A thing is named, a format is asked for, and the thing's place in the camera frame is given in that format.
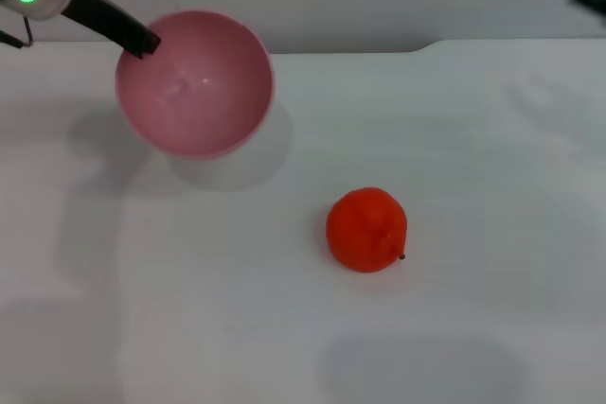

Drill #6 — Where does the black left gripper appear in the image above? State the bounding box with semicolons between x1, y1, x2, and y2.
60;0;163;61

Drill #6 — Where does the pink plastic bowl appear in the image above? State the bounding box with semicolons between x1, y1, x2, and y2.
115;9;277;162

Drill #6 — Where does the orange fruit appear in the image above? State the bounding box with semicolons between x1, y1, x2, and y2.
325;186;409;274

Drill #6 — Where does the thin dark left arm cable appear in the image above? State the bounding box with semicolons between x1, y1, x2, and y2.
0;16;35;50

